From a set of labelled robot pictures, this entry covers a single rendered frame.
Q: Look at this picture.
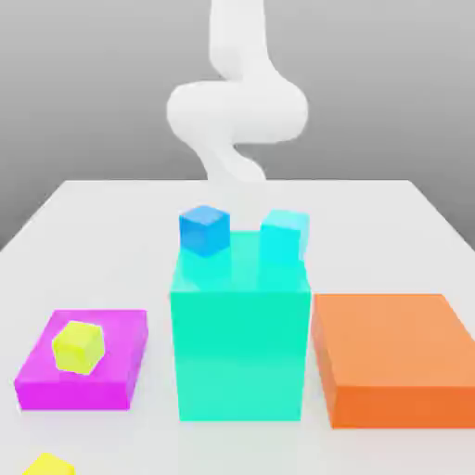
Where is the small blue cube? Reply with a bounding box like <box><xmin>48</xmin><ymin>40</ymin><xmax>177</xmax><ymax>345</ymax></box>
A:
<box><xmin>178</xmin><ymin>204</ymin><xmax>232</xmax><ymax>258</ymax></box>

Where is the small cyan cube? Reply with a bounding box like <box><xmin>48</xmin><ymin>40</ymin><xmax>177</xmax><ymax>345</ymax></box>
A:
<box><xmin>259</xmin><ymin>208</ymin><xmax>311</xmax><ymax>265</ymax></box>

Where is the small yellow cube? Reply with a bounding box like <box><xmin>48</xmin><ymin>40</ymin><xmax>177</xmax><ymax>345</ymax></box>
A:
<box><xmin>21</xmin><ymin>452</ymin><xmax>76</xmax><ymax>475</ymax></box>
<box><xmin>51</xmin><ymin>320</ymin><xmax>106</xmax><ymax>376</ymax></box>

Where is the large turquoise box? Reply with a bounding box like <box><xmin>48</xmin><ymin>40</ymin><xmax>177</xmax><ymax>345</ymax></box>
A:
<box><xmin>169</xmin><ymin>229</ymin><xmax>313</xmax><ymax>423</ymax></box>

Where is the large magenta box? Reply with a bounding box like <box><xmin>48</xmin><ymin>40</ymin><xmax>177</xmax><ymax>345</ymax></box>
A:
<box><xmin>13</xmin><ymin>308</ymin><xmax>150</xmax><ymax>412</ymax></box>

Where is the large orange box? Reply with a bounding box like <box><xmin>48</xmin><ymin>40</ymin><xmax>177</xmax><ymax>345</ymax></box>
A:
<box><xmin>310</xmin><ymin>293</ymin><xmax>475</xmax><ymax>430</ymax></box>

